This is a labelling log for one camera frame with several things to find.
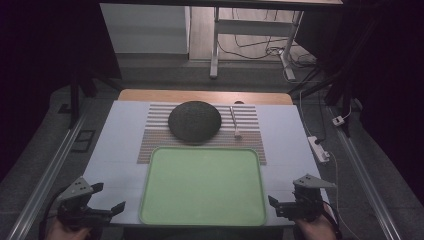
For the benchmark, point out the silver fork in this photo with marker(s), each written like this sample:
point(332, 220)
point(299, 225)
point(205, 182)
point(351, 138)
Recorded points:
point(234, 121)

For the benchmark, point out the person's left hand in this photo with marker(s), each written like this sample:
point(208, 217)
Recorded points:
point(65, 232)

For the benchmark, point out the striped woven placemat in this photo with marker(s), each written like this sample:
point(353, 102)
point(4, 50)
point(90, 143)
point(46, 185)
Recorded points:
point(246, 140)

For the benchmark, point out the dark round plate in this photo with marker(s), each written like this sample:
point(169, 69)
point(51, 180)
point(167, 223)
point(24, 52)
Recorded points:
point(194, 121)

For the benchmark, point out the green plastic tray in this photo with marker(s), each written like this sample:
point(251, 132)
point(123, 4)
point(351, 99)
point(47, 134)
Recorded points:
point(203, 186)

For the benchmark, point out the white cabinet panel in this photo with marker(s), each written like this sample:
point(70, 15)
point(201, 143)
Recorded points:
point(145, 28)

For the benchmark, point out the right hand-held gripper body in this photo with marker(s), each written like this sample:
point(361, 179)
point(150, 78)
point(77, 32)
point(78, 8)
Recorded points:
point(306, 200)

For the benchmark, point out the white desk frame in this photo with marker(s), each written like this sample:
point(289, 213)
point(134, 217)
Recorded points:
point(253, 28)

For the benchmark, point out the white power strip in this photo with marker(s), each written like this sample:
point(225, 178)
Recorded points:
point(319, 149)

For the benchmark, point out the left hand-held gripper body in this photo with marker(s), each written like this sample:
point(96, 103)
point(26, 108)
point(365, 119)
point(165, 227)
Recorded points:
point(75, 203)

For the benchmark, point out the small white adapter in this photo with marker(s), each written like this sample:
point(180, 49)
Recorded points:
point(338, 120)

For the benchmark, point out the aluminium floor rail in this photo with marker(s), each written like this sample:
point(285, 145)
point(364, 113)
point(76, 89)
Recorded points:
point(366, 180)
point(43, 181)

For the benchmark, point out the black metal stand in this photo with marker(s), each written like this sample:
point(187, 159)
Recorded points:
point(343, 96)
point(75, 100)

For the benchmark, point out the small dark round object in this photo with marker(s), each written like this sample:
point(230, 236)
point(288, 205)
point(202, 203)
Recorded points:
point(239, 102)

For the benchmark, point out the black plug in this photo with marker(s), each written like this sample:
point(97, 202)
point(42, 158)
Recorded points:
point(319, 141)

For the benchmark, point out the person's right hand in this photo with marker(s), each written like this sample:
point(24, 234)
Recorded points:
point(316, 230)

